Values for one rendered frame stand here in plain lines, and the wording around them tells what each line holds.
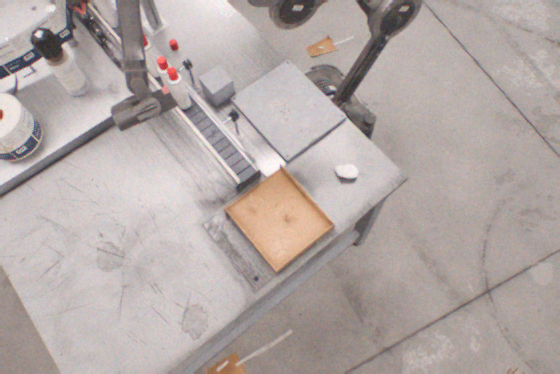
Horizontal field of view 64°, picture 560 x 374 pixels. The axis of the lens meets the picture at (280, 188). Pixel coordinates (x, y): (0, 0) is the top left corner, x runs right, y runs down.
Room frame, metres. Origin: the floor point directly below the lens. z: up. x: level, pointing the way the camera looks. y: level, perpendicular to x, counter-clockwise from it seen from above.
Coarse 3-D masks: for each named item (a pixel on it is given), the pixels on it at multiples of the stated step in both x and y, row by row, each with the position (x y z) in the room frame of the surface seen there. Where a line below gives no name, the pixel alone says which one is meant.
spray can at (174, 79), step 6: (168, 72) 1.01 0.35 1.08; (174, 72) 1.00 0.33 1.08; (168, 78) 1.01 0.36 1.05; (174, 78) 1.00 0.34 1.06; (180, 78) 1.01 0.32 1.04; (174, 84) 0.99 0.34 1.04; (180, 84) 1.00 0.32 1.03; (174, 90) 0.99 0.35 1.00; (180, 90) 0.99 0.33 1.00; (186, 90) 1.01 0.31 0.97; (174, 96) 1.00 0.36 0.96; (180, 96) 0.99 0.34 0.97; (186, 96) 1.00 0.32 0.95; (180, 102) 0.99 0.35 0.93; (186, 102) 0.99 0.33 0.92; (180, 108) 0.99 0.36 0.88; (186, 108) 0.99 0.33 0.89
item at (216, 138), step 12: (192, 108) 0.99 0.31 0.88; (192, 120) 0.94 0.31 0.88; (204, 120) 0.93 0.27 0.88; (204, 132) 0.88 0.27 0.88; (216, 132) 0.88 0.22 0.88; (204, 144) 0.83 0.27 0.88; (216, 144) 0.82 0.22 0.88; (228, 144) 0.82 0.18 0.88; (228, 156) 0.77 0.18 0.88; (240, 156) 0.77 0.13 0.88; (240, 168) 0.72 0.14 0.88; (252, 168) 0.71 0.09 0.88; (240, 180) 0.67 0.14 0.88
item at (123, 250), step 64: (0, 0) 1.70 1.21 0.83; (192, 0) 1.60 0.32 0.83; (192, 64) 1.24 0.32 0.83; (256, 64) 1.22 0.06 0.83; (128, 128) 0.96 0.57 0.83; (64, 192) 0.70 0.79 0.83; (128, 192) 0.68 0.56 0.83; (192, 192) 0.66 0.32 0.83; (320, 192) 0.62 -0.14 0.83; (384, 192) 0.60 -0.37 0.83; (0, 256) 0.48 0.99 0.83; (64, 256) 0.46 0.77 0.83; (128, 256) 0.44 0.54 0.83; (192, 256) 0.42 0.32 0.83; (256, 256) 0.40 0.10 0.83; (64, 320) 0.24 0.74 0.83; (128, 320) 0.22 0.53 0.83; (192, 320) 0.21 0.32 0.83
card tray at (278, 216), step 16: (272, 176) 0.70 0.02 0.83; (288, 176) 0.69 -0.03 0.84; (256, 192) 0.64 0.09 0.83; (272, 192) 0.63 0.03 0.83; (288, 192) 0.63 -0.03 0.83; (304, 192) 0.61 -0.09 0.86; (240, 208) 0.58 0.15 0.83; (256, 208) 0.58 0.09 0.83; (272, 208) 0.57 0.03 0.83; (288, 208) 0.57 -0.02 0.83; (304, 208) 0.56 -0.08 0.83; (320, 208) 0.54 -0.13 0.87; (240, 224) 0.52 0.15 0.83; (256, 224) 0.52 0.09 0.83; (272, 224) 0.51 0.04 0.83; (288, 224) 0.51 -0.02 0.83; (304, 224) 0.50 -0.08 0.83; (320, 224) 0.50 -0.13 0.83; (256, 240) 0.46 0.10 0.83; (272, 240) 0.45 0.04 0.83; (288, 240) 0.45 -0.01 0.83; (304, 240) 0.45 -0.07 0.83; (272, 256) 0.40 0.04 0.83; (288, 256) 0.39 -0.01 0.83
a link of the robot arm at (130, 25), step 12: (120, 0) 0.87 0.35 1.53; (132, 0) 0.88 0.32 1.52; (120, 12) 0.86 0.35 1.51; (132, 12) 0.86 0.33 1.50; (120, 24) 0.84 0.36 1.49; (132, 24) 0.84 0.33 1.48; (120, 36) 0.82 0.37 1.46; (132, 36) 0.82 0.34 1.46; (132, 48) 0.80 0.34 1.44; (132, 60) 0.77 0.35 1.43; (144, 60) 0.78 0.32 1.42; (132, 72) 0.75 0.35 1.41; (144, 72) 0.76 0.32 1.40
